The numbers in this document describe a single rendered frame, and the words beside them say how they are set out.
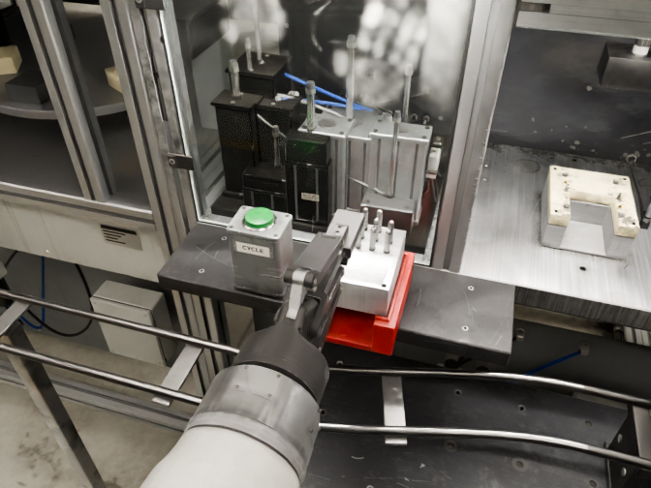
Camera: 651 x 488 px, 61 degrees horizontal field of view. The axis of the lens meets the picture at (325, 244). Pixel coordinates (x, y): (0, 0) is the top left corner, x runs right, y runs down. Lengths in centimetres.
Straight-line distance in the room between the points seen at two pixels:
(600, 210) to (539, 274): 18
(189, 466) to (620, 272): 77
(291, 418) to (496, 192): 78
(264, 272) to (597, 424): 61
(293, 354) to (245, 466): 10
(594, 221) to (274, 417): 78
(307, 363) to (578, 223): 72
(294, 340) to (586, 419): 72
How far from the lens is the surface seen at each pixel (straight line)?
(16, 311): 109
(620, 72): 93
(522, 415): 104
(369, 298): 72
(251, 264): 81
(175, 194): 98
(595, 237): 103
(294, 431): 39
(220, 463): 36
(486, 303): 86
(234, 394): 40
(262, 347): 43
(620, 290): 95
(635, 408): 95
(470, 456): 97
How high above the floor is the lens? 151
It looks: 40 degrees down
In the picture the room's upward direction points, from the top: straight up
